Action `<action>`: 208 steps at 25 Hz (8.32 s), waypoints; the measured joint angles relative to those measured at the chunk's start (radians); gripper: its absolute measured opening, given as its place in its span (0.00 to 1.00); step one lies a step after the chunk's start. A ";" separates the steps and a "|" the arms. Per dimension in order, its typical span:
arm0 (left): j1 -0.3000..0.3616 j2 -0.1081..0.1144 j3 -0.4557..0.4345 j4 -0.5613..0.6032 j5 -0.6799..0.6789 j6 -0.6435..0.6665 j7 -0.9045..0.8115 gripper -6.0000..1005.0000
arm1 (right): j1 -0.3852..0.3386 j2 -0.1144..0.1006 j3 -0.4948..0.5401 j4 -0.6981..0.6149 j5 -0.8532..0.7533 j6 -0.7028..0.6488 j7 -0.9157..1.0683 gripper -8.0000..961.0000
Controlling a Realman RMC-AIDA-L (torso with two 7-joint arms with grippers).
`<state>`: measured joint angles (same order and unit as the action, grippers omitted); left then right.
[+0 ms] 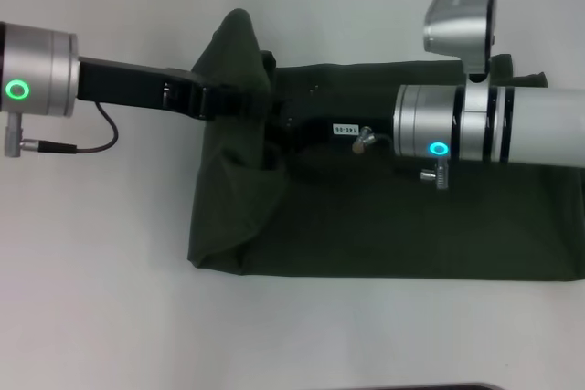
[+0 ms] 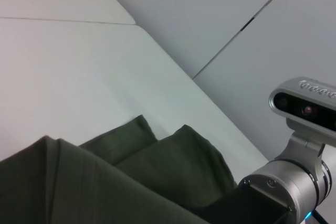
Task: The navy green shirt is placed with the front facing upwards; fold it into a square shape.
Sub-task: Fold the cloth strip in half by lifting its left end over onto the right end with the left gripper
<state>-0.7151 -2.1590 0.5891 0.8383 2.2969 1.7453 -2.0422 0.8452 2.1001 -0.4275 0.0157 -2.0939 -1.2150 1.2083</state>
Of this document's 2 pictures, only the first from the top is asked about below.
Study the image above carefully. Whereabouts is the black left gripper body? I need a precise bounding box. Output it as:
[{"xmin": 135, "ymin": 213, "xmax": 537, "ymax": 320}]
[{"xmin": 76, "ymin": 56, "xmax": 207, "ymax": 121}]

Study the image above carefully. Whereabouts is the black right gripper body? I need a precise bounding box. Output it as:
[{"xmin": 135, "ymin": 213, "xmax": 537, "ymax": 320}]
[{"xmin": 273, "ymin": 113, "xmax": 399, "ymax": 186}]

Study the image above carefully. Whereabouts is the dark green FREE! t-shirt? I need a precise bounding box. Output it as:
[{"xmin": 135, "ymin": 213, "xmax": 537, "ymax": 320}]
[{"xmin": 186, "ymin": 8, "xmax": 585, "ymax": 281}]

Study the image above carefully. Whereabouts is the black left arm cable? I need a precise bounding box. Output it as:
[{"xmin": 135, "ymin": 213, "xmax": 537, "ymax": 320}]
[{"xmin": 22, "ymin": 101, "xmax": 120, "ymax": 154}]

